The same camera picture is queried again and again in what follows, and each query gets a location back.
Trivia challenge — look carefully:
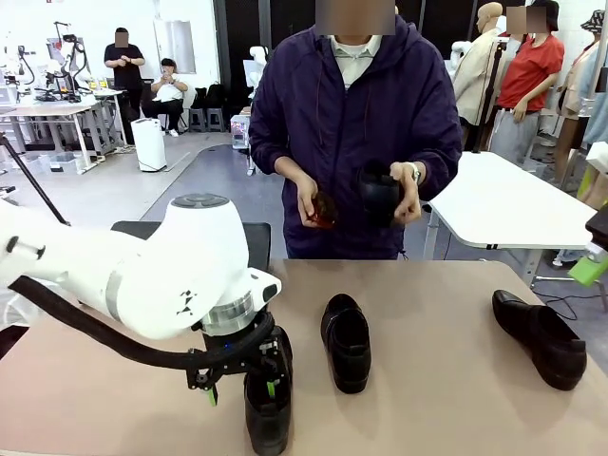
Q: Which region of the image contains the person's right forearm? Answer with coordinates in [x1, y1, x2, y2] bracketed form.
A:
[274, 154, 310, 189]

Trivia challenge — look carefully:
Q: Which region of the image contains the red-brown shoe brush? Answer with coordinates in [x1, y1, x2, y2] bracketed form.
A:
[306, 189, 340, 231]

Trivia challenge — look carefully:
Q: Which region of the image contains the black backpack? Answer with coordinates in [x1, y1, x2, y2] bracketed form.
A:
[204, 83, 228, 111]

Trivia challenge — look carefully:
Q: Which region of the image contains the black tripod stand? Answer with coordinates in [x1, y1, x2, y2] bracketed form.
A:
[474, 40, 507, 153]

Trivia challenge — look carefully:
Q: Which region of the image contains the seated person in white shirt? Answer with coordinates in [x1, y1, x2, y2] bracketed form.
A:
[141, 57, 189, 138]

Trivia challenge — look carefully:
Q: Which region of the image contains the white wall panel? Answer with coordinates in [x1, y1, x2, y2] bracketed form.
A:
[153, 19, 197, 76]

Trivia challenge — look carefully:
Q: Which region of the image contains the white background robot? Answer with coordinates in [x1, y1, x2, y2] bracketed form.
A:
[249, 46, 272, 104]

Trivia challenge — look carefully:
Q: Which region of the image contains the mannequin in beige jacket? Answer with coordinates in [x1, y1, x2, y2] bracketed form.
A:
[450, 2, 505, 128]

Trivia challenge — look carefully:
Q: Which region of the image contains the large white table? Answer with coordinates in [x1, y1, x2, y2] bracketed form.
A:
[422, 150, 600, 251]

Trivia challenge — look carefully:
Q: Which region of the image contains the person's left hand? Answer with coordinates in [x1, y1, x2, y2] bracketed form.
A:
[389, 161, 424, 225]

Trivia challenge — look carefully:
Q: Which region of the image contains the mannequin with bucket hat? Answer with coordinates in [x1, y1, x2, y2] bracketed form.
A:
[558, 9, 608, 191]

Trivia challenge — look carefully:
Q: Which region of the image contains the person in purple jacket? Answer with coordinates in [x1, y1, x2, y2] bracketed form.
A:
[247, 13, 465, 261]

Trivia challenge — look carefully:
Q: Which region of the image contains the mannequin in red shirt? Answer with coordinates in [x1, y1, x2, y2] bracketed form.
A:
[491, 0, 566, 167]

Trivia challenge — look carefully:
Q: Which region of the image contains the person's right hand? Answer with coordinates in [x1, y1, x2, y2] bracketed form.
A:
[296, 178, 325, 225]

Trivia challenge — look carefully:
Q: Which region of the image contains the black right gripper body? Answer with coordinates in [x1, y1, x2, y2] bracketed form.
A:
[584, 203, 608, 260]

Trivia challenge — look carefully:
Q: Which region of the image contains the yellow-green garment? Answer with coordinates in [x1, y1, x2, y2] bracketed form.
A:
[577, 163, 596, 200]

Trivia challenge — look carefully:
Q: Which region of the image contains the black cable sleeve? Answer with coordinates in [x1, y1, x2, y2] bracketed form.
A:
[8, 274, 277, 376]

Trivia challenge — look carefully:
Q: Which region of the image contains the wood-top desk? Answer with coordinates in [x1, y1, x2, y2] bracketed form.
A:
[70, 88, 127, 148]
[0, 104, 99, 175]

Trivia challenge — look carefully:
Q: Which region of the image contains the black tripod leg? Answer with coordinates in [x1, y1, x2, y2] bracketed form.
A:
[0, 132, 72, 227]

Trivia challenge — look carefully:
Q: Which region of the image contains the white air purifier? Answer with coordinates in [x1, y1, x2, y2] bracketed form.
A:
[130, 118, 168, 173]

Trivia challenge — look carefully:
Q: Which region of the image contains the clear storage box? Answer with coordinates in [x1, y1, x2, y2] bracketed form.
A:
[38, 151, 80, 176]

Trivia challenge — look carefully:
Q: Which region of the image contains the computer case with lights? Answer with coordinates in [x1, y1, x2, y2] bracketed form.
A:
[231, 116, 252, 151]

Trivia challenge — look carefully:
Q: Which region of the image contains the black leather buckle shoe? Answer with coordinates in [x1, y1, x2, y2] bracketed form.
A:
[358, 160, 405, 228]
[243, 326, 295, 456]
[320, 293, 372, 395]
[491, 289, 588, 392]

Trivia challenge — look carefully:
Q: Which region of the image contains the man in black t-shirt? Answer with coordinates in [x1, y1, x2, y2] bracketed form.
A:
[104, 27, 146, 134]

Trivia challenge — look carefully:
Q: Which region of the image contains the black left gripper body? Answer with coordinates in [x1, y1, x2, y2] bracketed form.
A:
[188, 318, 295, 382]

